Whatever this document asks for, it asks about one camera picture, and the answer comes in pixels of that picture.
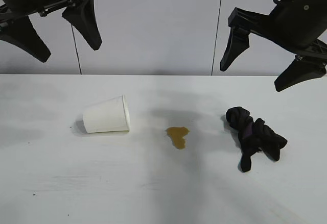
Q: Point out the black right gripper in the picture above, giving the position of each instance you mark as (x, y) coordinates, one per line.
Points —
(301, 12)

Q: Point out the black cloth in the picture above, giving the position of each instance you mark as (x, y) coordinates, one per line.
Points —
(253, 134)

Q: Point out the white paper cup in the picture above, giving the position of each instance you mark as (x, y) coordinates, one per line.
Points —
(107, 115)

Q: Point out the brown liquid spill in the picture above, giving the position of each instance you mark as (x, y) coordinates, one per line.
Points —
(177, 136)

